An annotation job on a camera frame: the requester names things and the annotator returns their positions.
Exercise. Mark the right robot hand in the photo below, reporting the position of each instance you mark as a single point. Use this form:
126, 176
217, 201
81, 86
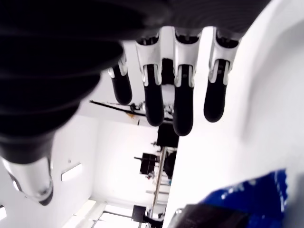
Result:
47, 59

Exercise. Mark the blue Oreo cookie pack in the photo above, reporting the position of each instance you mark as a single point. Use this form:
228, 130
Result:
256, 194

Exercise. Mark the rectangular ceiling light panel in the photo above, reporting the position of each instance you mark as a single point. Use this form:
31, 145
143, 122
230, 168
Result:
71, 172

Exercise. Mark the round dark brown tray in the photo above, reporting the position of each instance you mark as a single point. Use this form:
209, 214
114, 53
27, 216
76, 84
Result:
209, 216

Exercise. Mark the black ceiling rail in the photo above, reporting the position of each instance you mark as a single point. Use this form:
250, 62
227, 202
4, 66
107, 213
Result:
114, 107

